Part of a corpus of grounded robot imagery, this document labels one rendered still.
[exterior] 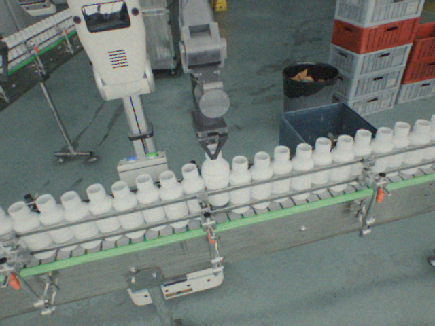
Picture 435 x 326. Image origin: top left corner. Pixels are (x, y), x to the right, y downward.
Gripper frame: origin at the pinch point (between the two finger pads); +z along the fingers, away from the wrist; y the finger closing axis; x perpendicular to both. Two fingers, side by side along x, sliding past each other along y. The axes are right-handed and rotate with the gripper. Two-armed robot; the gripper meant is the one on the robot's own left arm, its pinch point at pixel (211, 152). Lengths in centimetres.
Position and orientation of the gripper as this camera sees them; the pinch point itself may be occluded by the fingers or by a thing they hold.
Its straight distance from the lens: 73.1
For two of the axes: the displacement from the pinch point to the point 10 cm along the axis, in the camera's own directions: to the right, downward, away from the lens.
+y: -2.2, -5.7, 7.9
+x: -9.7, 1.9, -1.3
